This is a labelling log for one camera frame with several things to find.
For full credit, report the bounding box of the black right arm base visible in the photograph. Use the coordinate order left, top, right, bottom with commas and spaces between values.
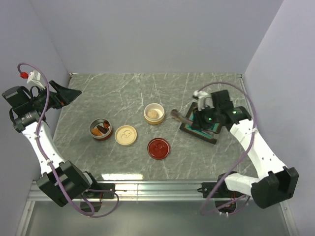
197, 182, 243, 199

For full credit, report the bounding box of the dark brown sausage piece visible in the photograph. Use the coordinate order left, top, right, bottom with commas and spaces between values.
96, 125, 108, 135

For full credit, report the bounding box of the orange fried chicken piece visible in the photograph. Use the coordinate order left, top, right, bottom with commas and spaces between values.
91, 128, 103, 136

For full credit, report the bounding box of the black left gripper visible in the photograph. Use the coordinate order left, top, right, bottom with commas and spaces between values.
30, 80, 81, 113

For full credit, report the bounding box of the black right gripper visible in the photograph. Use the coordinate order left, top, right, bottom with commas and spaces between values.
190, 103, 221, 132

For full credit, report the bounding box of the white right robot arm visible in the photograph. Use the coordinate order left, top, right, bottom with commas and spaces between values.
171, 90, 299, 209

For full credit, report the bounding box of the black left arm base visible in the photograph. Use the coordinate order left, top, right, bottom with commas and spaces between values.
83, 182, 115, 212

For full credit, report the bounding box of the brown steel-lined container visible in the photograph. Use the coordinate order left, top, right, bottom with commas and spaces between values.
89, 118, 113, 141

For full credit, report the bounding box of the red-brown sausage piece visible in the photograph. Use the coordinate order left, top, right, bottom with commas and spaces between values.
103, 121, 110, 130

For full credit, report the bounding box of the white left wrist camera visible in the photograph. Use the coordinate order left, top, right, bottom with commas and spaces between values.
20, 70, 45, 89

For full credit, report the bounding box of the cream round lid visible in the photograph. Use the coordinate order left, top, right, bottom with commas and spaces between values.
115, 125, 137, 146

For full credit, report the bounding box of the teal square ceramic plate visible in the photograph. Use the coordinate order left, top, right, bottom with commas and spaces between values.
179, 102, 222, 145

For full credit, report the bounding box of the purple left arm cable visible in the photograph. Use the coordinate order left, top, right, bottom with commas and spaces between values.
17, 62, 120, 218

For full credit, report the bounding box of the red round lid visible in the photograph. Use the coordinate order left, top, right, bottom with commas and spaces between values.
147, 138, 170, 160

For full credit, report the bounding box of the beige steamed bun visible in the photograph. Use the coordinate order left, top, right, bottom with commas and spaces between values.
147, 109, 159, 119

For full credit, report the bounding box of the cream round container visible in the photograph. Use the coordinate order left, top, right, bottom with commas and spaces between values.
143, 103, 165, 125

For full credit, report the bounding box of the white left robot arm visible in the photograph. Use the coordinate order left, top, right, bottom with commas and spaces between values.
2, 80, 100, 207

